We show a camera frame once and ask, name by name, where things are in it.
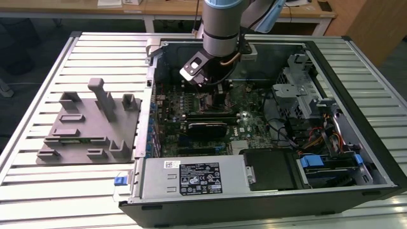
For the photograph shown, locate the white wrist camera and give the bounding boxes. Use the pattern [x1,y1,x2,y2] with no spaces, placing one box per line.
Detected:
[179,51,211,84]

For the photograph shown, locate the green motherboard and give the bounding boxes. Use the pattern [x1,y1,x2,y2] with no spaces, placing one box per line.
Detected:
[153,80,299,158]

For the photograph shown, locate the black plastic shroud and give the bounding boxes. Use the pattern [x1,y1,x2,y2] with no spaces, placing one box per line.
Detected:
[238,147,303,192]

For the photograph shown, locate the white paper box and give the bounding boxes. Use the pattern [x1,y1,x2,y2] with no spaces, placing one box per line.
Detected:
[96,0,123,9]

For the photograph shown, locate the silver chipset heat sink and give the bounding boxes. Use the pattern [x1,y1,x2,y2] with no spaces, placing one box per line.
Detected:
[231,140,253,151]

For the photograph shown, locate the black PC case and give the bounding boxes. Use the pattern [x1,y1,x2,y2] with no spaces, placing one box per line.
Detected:
[112,37,407,229]

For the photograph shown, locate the black camera cable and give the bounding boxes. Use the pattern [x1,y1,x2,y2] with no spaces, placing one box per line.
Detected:
[190,33,247,88]

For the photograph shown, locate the grey parts rack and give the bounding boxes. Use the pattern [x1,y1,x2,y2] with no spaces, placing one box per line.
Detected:
[36,77,143,166]

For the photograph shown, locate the hard disk in blue carrier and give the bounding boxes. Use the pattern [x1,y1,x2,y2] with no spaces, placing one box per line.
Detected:
[298,154,357,189]

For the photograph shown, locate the CPU socket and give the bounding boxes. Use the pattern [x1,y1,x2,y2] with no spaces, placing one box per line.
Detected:
[198,93,233,114]

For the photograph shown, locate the green RAM stick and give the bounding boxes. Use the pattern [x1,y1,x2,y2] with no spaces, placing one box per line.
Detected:
[58,137,107,145]

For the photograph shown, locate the wooden desk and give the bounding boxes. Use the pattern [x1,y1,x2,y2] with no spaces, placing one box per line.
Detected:
[0,0,339,36]

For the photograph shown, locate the coloured power wires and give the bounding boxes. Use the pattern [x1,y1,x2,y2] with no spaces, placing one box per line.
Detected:
[299,114,346,155]

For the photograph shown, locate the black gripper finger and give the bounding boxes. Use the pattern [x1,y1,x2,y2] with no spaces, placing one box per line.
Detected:
[215,82,231,108]

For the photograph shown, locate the flat black device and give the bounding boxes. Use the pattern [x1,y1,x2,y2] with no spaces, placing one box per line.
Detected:
[318,0,334,12]

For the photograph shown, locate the wooden cabinet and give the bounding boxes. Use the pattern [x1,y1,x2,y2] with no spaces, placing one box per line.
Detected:
[325,0,407,66]

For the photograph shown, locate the metal drive cage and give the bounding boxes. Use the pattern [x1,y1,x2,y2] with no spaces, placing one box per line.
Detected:
[271,53,326,120]

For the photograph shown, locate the black expansion slot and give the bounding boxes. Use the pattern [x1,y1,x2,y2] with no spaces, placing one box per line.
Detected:
[177,147,217,155]

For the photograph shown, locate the grey chair foot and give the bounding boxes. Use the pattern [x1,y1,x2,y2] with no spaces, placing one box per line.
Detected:
[0,78,15,97]

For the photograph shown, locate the black RAM slot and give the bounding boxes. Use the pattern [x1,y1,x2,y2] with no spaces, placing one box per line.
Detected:
[185,116,239,120]
[185,118,239,123]
[182,89,235,93]
[185,121,239,125]
[182,82,235,86]
[185,113,239,117]
[182,85,235,90]

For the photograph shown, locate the black cable copper plug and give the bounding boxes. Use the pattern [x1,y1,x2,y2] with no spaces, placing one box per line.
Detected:
[218,22,255,66]

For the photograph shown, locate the silver power supply unit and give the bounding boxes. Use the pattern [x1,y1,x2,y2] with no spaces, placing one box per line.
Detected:
[137,156,258,200]

